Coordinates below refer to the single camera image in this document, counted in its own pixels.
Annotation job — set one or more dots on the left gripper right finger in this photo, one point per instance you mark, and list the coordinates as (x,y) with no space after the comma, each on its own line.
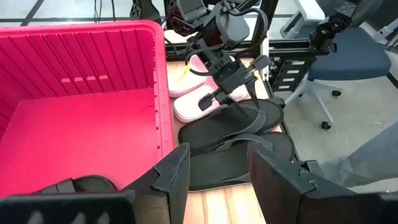
(280,193)

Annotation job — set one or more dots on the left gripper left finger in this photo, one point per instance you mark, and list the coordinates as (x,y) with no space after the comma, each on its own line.
(168,186)

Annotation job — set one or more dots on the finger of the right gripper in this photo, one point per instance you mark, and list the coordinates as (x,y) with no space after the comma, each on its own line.
(254,93)
(239,109)

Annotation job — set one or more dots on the black flip-flop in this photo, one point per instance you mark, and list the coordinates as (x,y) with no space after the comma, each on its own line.
(217,168)
(211,130)

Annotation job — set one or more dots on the pink slide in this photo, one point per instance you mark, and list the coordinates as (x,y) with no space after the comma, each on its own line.
(189,109)
(180,88)

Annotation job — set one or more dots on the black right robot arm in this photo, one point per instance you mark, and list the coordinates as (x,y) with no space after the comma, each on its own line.
(192,9)

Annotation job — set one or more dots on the red plastic bin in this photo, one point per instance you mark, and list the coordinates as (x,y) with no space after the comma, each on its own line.
(77,124)

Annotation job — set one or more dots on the black box with white labels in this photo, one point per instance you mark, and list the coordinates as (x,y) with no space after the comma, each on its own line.
(290,74)

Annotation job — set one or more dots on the white chair base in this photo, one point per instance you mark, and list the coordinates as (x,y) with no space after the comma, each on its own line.
(306,12)

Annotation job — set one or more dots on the person's leg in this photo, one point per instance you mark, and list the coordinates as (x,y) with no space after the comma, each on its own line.
(373,161)

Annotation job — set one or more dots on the blue office chair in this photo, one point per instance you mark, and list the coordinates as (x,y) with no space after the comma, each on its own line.
(351,59)

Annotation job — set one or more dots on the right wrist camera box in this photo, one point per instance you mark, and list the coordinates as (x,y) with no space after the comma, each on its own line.
(233,31)

